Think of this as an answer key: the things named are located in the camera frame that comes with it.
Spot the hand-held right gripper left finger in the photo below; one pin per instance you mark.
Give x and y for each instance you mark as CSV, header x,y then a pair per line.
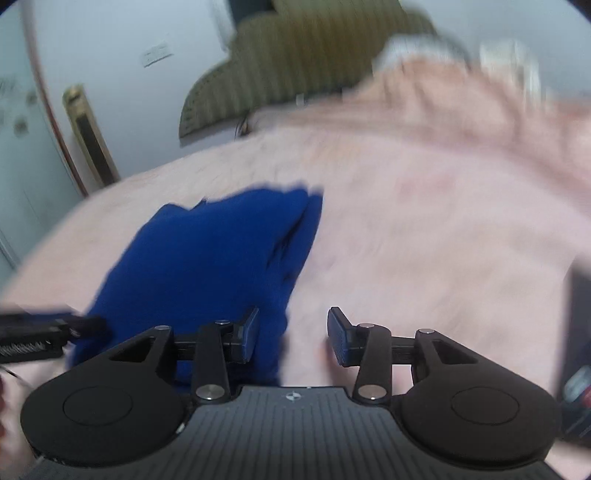
x,y
249,333

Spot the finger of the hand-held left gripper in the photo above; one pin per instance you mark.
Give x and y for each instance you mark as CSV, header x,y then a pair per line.
x,y
87,325

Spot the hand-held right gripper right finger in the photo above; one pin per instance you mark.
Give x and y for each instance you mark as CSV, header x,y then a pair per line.
x,y
339,337

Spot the blue garment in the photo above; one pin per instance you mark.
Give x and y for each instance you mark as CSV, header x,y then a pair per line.
x,y
207,277

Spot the person's left hand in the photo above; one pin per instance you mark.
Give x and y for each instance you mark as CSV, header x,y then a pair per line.
x,y
11,424

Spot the pink bed blanket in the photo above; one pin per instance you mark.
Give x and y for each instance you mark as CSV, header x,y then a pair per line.
x,y
415,207

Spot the frosted glass door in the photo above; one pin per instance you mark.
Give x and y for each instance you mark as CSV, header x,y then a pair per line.
x,y
23,138

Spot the dark object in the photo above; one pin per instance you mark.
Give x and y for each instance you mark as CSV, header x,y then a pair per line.
x,y
577,369

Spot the white pillow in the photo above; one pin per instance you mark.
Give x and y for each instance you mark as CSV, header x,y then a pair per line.
x,y
510,69
415,50

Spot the white wall switch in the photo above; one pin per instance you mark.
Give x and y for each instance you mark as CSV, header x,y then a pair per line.
x,y
157,54

